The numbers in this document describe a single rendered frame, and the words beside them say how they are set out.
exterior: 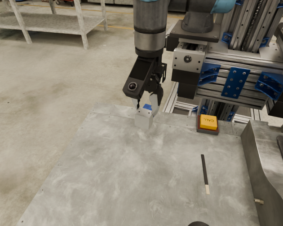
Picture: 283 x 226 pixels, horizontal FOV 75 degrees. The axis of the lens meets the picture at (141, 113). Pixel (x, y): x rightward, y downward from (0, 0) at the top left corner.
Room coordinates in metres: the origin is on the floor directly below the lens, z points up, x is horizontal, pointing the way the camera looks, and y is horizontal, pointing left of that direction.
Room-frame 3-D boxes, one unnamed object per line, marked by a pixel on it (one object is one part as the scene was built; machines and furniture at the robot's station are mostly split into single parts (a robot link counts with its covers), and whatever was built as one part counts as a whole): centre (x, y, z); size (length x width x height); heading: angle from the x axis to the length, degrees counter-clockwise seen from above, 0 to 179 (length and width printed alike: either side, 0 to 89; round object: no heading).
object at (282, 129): (0.42, -0.46, 0.87); 0.05 x 0.05 x 0.04; 77
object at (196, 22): (0.95, -0.27, 1.09); 0.15 x 0.15 x 0.10
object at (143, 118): (0.46, -0.03, 0.93); 0.13 x 0.05 x 0.05; 155
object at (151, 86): (0.45, -0.02, 1.10); 0.09 x 0.08 x 0.12; 155
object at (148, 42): (0.45, -0.02, 1.18); 0.08 x 0.08 x 0.05
